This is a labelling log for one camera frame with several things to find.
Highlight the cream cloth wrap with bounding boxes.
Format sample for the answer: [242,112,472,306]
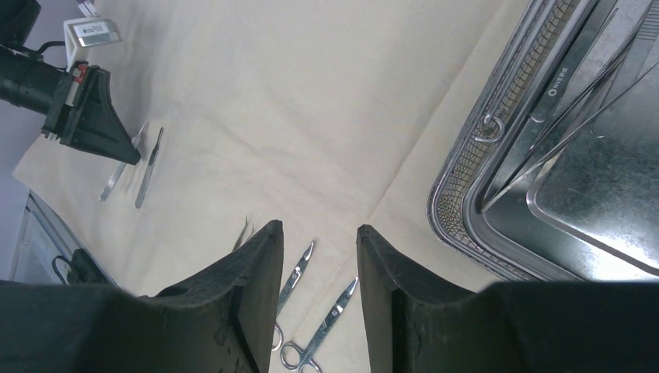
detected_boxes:
[14,1,528,346]

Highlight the straight steel scissors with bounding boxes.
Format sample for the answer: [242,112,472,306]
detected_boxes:
[280,276,359,372]

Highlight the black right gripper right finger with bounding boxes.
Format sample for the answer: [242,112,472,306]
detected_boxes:
[356,225,658,372]

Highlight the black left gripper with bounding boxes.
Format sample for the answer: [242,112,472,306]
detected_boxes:
[1,1,141,165]

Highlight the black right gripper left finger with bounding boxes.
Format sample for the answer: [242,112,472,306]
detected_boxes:
[1,220,284,372]

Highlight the steel mesh instrument tray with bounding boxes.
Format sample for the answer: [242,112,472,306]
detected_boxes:
[427,1,658,282]

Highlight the steel forceps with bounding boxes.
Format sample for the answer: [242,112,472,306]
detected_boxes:
[480,1,658,213]

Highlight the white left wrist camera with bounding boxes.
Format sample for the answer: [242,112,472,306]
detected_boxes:
[63,17,123,71]

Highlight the curved steel scissors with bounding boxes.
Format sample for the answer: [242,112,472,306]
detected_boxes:
[271,239,316,351]

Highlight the steel tweezers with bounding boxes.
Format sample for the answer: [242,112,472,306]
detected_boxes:
[232,217,254,252]

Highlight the steel scalpel handle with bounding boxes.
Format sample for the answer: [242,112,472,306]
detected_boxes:
[134,127,164,209]
[99,122,149,202]

